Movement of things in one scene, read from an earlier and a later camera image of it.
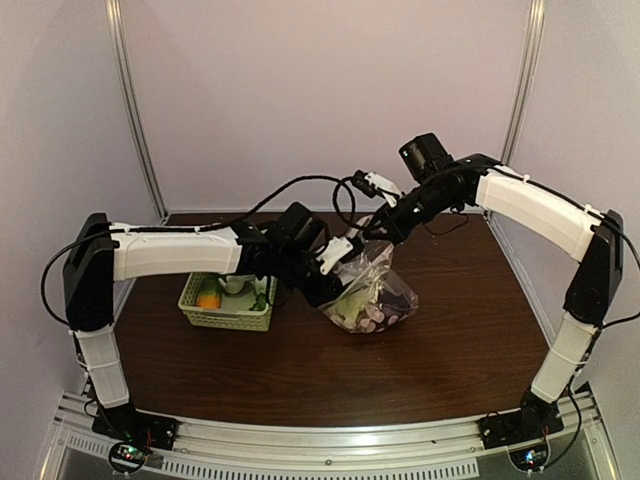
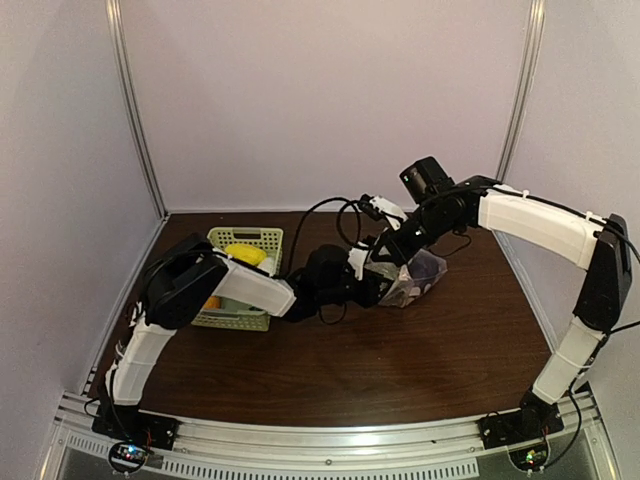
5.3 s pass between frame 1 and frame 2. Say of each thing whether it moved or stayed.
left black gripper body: moved
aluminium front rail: stayed
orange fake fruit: stayed
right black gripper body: moved
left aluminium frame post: stayed
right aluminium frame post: stayed
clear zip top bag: moved
